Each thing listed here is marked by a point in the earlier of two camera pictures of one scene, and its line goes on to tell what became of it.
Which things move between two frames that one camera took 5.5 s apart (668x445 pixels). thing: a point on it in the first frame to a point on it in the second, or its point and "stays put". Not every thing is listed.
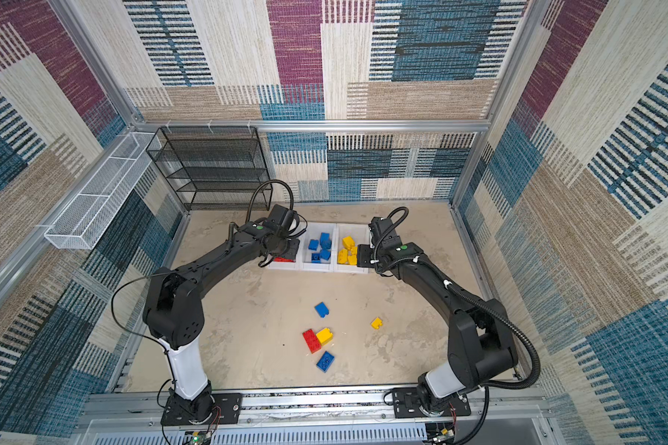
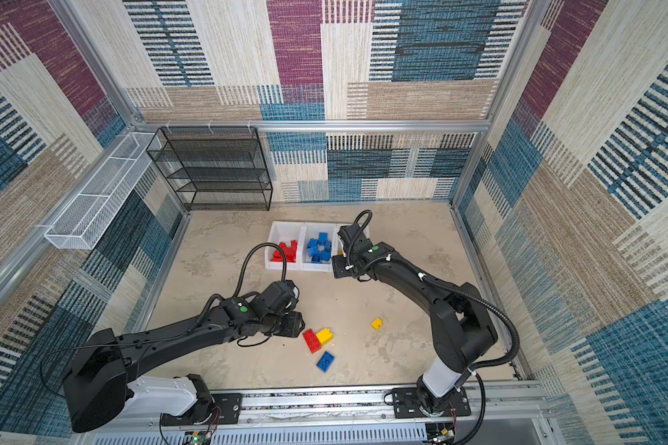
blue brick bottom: (325, 362) stays put
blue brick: (325, 240) stays put
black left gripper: (294, 248) to (295, 326)
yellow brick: (325, 336) stays put
